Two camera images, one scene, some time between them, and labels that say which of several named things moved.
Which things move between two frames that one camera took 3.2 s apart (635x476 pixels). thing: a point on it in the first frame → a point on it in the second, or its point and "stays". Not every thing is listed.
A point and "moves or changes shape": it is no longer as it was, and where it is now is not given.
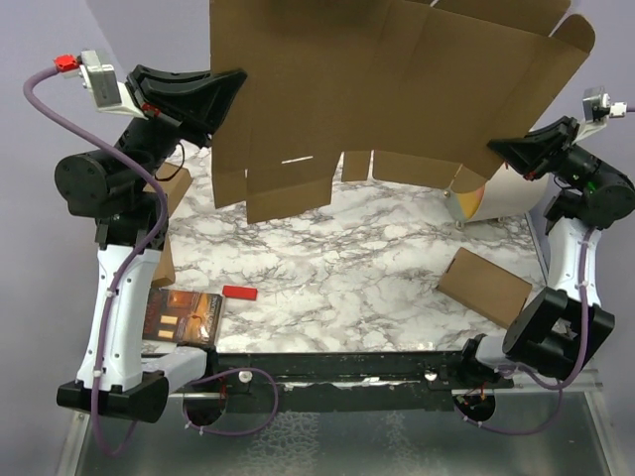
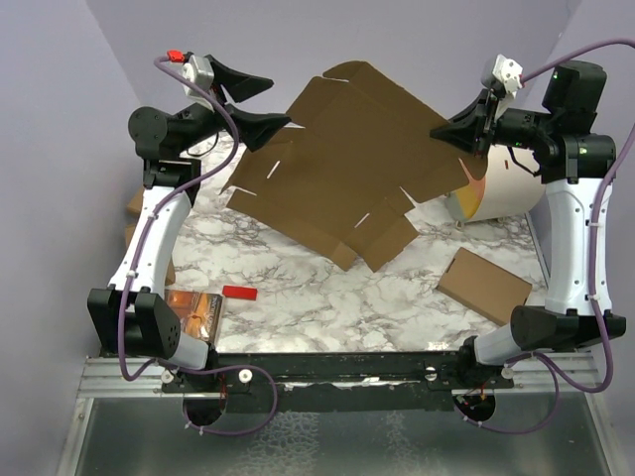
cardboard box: (419, 89) moves or changes shape
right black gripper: (541, 150) → (466, 127)
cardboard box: (488, 290) stays
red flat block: (246, 293) stays
